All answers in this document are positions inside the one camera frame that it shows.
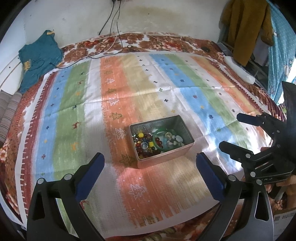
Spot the brown floral bed sheet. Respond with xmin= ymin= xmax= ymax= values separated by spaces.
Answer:
xmin=1 ymin=33 xmax=283 ymax=240

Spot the striped grey pillow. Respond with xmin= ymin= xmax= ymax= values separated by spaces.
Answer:
xmin=1 ymin=90 xmax=22 ymax=147

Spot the colourful glass bead bracelet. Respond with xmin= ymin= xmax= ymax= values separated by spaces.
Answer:
xmin=132 ymin=131 xmax=163 ymax=160

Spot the silver metal jewelry tin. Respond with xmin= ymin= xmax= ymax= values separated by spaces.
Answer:
xmin=128 ymin=115 xmax=195 ymax=169

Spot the mustard yellow hanging garment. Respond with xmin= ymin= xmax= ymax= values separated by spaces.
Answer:
xmin=221 ymin=0 xmax=274 ymax=66

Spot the blue dotted hanging cloth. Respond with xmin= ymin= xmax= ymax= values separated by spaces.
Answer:
xmin=267 ymin=1 xmax=295 ymax=104

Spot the green jade bangle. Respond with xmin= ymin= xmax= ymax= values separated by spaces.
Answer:
xmin=152 ymin=128 xmax=178 ymax=152

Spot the colourful striped bed blanket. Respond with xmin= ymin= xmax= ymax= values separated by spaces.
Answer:
xmin=18 ymin=52 xmax=275 ymax=240

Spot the teal knitted sweater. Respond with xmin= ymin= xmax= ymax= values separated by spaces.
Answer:
xmin=18 ymin=30 xmax=63 ymax=94

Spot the black cable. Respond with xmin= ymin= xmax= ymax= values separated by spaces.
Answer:
xmin=30 ymin=0 xmax=125 ymax=70

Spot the brown cardboard box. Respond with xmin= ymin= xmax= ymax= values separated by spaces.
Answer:
xmin=270 ymin=199 xmax=295 ymax=240

